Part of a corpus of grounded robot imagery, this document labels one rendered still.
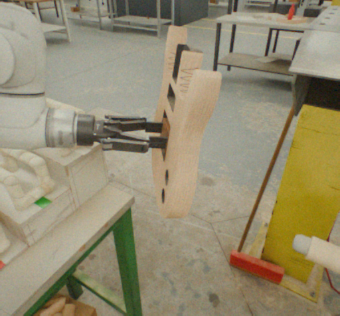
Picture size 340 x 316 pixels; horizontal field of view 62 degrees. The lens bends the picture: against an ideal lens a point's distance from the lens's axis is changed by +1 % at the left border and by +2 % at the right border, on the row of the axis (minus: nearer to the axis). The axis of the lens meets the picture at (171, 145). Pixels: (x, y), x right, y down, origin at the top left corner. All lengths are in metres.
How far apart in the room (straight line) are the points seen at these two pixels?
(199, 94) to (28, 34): 0.34
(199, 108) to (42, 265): 0.57
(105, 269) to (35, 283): 1.13
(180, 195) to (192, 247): 1.40
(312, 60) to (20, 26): 0.51
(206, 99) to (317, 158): 0.96
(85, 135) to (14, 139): 0.14
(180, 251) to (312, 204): 0.88
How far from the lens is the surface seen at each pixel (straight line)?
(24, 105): 0.65
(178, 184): 0.57
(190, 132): 0.54
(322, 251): 0.44
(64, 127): 0.65
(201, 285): 1.83
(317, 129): 1.32
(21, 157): 0.88
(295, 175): 1.46
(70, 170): 0.85
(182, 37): 0.76
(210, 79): 0.48
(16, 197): 0.84
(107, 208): 0.93
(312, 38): 0.29
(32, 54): 0.63
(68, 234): 0.89
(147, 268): 1.89
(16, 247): 0.90
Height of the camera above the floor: 1.58
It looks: 33 degrees down
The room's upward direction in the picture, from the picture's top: straight up
